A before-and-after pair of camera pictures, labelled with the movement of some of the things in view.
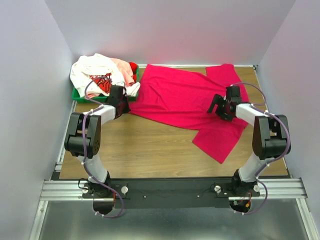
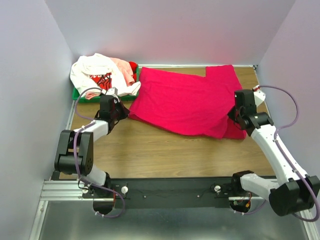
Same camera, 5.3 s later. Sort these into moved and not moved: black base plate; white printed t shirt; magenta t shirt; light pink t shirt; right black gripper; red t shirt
Moved: magenta t shirt; right black gripper
Not moved: light pink t shirt; red t shirt; black base plate; white printed t shirt
